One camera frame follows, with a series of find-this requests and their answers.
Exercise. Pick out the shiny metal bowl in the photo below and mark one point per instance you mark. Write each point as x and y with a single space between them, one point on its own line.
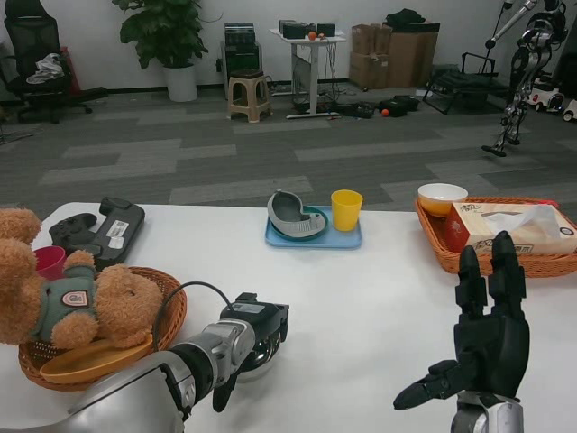
258 372

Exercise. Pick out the black floor equipment pile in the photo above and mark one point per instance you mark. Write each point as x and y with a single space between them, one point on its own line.
356 110

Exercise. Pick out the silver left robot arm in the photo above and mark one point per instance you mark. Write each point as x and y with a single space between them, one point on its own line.
135 388

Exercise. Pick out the large black desk box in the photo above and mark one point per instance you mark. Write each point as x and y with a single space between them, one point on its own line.
295 29

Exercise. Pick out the beige plastic stool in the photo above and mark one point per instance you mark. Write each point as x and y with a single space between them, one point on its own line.
248 81

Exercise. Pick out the rectangular orange wicker basket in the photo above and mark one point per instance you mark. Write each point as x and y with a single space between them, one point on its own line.
550 266

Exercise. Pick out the medium cardboard box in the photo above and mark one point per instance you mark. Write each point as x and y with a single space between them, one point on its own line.
367 71

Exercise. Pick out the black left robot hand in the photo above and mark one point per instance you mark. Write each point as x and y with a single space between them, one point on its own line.
266 320

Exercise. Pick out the silver black humanoid robot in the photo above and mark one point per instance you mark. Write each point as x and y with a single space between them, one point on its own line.
527 58

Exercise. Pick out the black game controller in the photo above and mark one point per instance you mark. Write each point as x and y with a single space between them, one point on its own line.
70 230

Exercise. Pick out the tall cardboard box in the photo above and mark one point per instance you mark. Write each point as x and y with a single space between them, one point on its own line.
412 58

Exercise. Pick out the white standing desk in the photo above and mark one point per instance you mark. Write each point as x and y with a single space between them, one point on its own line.
313 67

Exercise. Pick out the large green potted plant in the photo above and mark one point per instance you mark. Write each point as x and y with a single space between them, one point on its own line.
162 31

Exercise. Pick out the black equipment rack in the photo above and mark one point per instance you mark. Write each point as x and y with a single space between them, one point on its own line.
241 52

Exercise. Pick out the orange plastic plate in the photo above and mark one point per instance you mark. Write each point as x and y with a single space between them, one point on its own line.
85 365

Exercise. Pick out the white plant pot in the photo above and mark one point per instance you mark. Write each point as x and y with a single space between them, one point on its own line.
180 85

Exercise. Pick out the round orange wicker basket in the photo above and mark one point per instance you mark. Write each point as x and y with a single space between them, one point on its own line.
173 297

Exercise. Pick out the black floor cases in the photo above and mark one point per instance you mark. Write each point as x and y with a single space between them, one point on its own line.
403 104

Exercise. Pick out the small cardboard box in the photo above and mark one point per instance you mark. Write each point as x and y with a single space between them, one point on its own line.
367 39

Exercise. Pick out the black office chair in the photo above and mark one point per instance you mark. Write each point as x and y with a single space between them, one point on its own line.
31 31

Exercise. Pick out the red board behind chair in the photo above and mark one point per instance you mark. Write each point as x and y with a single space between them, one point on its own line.
72 72

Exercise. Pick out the black bag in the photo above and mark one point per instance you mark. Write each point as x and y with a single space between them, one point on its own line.
403 17

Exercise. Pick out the black device with label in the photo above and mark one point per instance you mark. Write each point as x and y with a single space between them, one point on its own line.
121 223

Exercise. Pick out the pink plastic cup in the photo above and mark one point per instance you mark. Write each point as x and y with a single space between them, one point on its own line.
49 261

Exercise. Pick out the teal plastic dish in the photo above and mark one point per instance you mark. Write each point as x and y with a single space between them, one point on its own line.
315 211

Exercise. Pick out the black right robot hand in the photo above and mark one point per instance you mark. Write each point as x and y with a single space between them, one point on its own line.
493 352

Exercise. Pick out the brown tissue box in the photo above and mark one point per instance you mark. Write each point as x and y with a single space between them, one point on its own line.
550 236

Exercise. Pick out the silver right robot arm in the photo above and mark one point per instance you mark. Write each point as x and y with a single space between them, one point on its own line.
491 417

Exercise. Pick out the white and orange bowl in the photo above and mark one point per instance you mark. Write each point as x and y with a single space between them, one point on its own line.
439 198

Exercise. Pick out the black folding cot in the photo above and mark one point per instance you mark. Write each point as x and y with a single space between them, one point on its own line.
464 83

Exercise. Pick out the light blue plastic tray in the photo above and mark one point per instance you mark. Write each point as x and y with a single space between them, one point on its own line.
342 240

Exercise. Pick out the brown teddy bear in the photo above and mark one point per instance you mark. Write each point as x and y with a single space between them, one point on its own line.
121 297

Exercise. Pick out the small black desk box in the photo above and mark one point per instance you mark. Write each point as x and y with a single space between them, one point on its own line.
326 30

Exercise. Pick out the white toy car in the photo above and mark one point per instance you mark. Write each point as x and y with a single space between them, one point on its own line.
570 110
545 99

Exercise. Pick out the white cloth on chair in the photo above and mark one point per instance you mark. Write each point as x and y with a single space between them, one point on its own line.
45 70

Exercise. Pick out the yellow plastic cup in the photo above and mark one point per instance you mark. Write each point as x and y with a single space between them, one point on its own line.
346 212

